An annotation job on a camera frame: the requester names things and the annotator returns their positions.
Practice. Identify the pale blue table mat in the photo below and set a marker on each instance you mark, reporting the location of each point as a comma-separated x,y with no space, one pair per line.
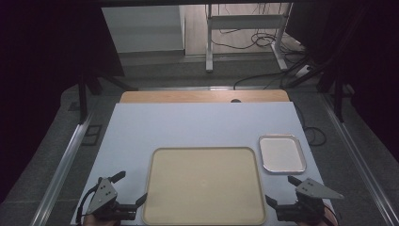
188,125

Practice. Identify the white panel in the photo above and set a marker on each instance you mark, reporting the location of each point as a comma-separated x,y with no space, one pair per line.
141,28

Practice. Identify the white power strip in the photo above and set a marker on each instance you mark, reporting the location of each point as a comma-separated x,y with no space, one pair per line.
303,71

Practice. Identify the person's right hand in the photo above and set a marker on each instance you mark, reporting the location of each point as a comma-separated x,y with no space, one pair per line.
329,216

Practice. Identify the small metal tray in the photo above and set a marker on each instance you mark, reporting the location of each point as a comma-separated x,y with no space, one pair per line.
282,153

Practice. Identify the large beige tray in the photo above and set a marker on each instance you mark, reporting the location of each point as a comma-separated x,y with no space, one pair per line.
204,185

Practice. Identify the black stand legs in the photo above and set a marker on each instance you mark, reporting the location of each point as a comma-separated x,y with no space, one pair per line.
83,97
338,100

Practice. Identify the black square floor frame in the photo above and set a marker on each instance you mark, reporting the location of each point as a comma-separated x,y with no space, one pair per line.
92,135

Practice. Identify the white metal desk frame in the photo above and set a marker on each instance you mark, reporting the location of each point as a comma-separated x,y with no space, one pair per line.
209,47

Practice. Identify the person's left hand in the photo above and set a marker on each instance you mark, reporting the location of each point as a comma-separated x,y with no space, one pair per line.
94,221

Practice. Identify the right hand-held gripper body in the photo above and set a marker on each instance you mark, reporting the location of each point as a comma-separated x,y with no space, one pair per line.
313,190

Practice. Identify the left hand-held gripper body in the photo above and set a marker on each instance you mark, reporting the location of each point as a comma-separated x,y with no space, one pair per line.
102,194

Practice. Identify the aluminium floor rail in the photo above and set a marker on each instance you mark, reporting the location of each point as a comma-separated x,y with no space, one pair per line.
61,169
360,160

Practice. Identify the small black knob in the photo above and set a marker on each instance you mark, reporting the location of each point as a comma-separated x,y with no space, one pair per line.
235,100

